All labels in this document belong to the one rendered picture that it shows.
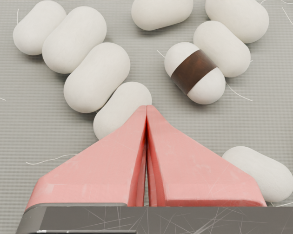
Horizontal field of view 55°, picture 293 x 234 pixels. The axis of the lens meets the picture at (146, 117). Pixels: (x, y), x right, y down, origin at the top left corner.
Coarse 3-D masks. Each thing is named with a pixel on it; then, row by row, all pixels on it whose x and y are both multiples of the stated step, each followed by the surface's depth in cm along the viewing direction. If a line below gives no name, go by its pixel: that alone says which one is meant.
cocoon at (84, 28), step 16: (80, 16) 13; (96, 16) 14; (64, 32) 13; (80, 32) 13; (96, 32) 14; (48, 48) 13; (64, 48) 13; (80, 48) 14; (48, 64) 14; (64, 64) 13
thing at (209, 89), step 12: (180, 48) 13; (192, 48) 13; (168, 60) 14; (180, 60) 13; (168, 72) 14; (216, 72) 13; (204, 84) 13; (216, 84) 13; (192, 96) 14; (204, 96) 13; (216, 96) 13
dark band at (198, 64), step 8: (192, 56) 13; (200, 56) 13; (184, 64) 13; (192, 64) 13; (200, 64) 13; (208, 64) 13; (176, 72) 13; (184, 72) 13; (192, 72) 13; (200, 72) 13; (208, 72) 13; (176, 80) 14; (184, 80) 13; (192, 80) 13; (184, 88) 14
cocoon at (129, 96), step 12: (132, 84) 13; (120, 96) 13; (132, 96) 13; (144, 96) 13; (108, 108) 13; (120, 108) 13; (132, 108) 13; (96, 120) 13; (108, 120) 13; (120, 120) 13; (96, 132) 13; (108, 132) 13
